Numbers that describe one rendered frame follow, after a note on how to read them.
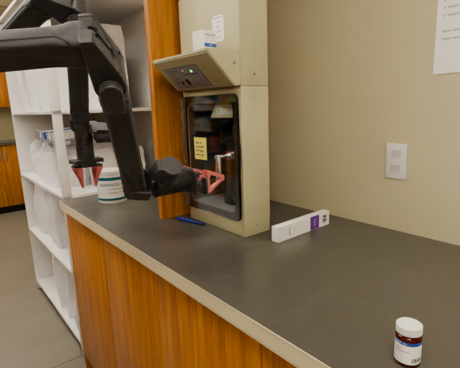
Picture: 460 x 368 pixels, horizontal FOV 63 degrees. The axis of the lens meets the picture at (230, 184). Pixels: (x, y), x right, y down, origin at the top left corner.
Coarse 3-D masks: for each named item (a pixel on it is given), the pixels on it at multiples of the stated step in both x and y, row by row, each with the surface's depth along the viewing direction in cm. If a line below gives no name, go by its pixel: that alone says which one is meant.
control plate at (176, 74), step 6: (180, 66) 118; (186, 66) 116; (192, 66) 114; (168, 72) 126; (174, 72) 123; (180, 72) 121; (186, 72) 119; (192, 72) 117; (198, 72) 115; (174, 78) 127; (180, 78) 124; (186, 78) 122; (192, 78) 120; (198, 78) 118; (204, 78) 116; (180, 84) 128; (186, 84) 126; (192, 84) 123; (198, 84) 121; (204, 84) 119; (210, 84) 117
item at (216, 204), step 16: (192, 96) 130; (208, 96) 123; (224, 96) 116; (192, 112) 131; (208, 112) 124; (224, 112) 117; (192, 128) 133; (208, 128) 125; (224, 128) 118; (192, 144) 134; (208, 144) 127; (224, 144) 120; (192, 160) 136; (208, 160) 128; (224, 160) 121; (224, 176) 122; (224, 192) 124; (240, 192) 118; (208, 208) 133; (224, 208) 125; (240, 208) 119
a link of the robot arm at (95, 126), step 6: (78, 126) 121; (84, 126) 121; (90, 126) 127; (96, 126) 127; (102, 126) 128; (78, 132) 123; (84, 132) 123; (90, 132) 126; (96, 132) 126; (102, 132) 128; (108, 132) 129; (96, 138) 129; (102, 138) 129; (108, 138) 130
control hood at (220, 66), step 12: (204, 48) 104; (216, 48) 105; (156, 60) 125; (168, 60) 119; (180, 60) 115; (192, 60) 111; (204, 60) 107; (216, 60) 105; (228, 60) 107; (204, 72) 113; (216, 72) 109; (228, 72) 108; (216, 84) 115; (228, 84) 111
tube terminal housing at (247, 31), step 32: (192, 0) 123; (224, 0) 111; (256, 0) 111; (224, 32) 113; (256, 32) 112; (256, 64) 114; (256, 96) 116; (256, 128) 117; (256, 160) 119; (256, 192) 121; (224, 224) 128; (256, 224) 123
